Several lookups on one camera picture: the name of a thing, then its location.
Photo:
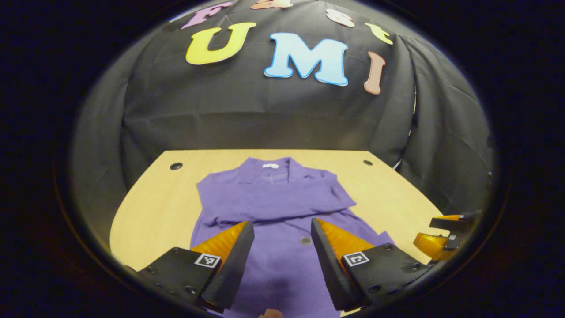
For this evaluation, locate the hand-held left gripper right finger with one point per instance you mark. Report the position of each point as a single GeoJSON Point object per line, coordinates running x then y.
{"type": "Point", "coordinates": [331, 274]}

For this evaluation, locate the black backdrop cloth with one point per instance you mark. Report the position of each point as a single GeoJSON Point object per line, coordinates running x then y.
{"type": "Point", "coordinates": [265, 115]}

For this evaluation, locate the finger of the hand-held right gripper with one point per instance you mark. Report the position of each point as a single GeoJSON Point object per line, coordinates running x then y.
{"type": "Point", "coordinates": [454, 223]}
{"type": "Point", "coordinates": [435, 246]}

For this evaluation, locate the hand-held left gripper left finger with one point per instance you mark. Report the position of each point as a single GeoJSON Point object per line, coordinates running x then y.
{"type": "Point", "coordinates": [231, 269]}

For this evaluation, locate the purple polo shirt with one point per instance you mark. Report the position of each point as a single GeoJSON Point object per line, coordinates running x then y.
{"type": "Point", "coordinates": [278, 198]}

